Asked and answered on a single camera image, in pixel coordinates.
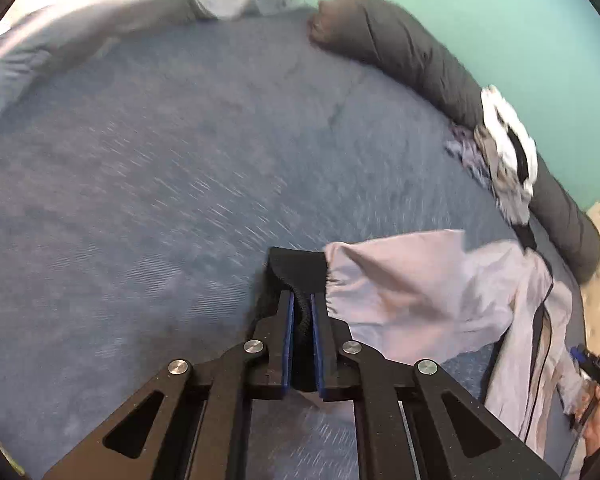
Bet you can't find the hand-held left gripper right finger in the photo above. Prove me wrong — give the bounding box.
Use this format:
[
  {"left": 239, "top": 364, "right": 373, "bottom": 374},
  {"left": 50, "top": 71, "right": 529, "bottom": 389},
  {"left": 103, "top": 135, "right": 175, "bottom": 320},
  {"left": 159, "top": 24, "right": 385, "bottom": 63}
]
[{"left": 310, "top": 290, "right": 561, "bottom": 480}]

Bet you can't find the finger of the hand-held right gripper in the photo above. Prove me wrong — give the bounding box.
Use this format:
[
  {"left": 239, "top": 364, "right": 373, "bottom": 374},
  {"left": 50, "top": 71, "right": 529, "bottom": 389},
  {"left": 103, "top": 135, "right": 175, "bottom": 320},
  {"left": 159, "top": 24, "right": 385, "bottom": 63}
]
[{"left": 570, "top": 345, "right": 600, "bottom": 377}]

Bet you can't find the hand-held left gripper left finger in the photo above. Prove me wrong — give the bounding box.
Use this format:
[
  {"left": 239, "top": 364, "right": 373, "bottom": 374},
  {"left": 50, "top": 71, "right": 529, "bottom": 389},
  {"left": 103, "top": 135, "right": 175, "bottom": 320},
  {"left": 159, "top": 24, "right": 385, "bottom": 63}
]
[{"left": 42, "top": 290, "right": 296, "bottom": 480}]

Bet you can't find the grey jacket with black lining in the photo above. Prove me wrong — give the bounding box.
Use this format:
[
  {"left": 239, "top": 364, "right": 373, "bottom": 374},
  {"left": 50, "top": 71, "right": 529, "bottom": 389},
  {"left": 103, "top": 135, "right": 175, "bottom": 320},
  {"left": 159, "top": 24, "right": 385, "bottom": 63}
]
[{"left": 265, "top": 229, "right": 588, "bottom": 453}]

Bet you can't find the pile of mixed clothes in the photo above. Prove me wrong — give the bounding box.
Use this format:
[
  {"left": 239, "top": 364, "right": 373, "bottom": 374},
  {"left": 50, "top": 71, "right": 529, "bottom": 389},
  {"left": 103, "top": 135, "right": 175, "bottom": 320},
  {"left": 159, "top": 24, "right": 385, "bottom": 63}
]
[
  {"left": 475, "top": 127, "right": 531, "bottom": 226},
  {"left": 480, "top": 85, "right": 539, "bottom": 198}
]

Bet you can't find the person's right hand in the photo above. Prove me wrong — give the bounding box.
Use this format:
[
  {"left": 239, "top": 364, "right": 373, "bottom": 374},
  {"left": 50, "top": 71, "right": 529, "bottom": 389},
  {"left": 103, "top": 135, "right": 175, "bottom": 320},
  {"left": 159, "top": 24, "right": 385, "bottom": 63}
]
[{"left": 576, "top": 399, "right": 600, "bottom": 457}]

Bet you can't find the blue-grey striped cloth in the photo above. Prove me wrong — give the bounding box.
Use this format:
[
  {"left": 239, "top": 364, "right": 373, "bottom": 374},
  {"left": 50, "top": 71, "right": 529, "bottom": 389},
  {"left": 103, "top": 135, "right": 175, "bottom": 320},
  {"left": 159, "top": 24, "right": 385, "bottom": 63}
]
[{"left": 445, "top": 125, "right": 496, "bottom": 191}]

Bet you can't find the dark grey rolled duvet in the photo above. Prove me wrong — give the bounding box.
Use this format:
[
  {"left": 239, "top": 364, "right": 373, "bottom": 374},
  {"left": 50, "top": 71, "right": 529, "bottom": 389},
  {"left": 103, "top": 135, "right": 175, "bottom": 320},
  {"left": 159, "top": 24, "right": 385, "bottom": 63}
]
[{"left": 307, "top": 0, "right": 600, "bottom": 283}]

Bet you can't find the light blue blanket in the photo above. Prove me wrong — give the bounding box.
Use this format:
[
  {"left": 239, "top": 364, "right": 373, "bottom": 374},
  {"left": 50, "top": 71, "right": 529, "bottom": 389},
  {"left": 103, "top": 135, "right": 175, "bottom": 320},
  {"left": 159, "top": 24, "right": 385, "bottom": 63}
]
[{"left": 0, "top": 0, "right": 301, "bottom": 136}]

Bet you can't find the black cable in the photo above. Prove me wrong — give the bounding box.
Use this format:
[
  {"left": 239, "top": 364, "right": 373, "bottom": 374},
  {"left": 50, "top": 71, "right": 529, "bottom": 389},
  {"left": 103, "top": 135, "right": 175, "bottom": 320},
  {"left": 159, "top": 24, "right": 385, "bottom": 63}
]
[{"left": 562, "top": 395, "right": 600, "bottom": 477}]

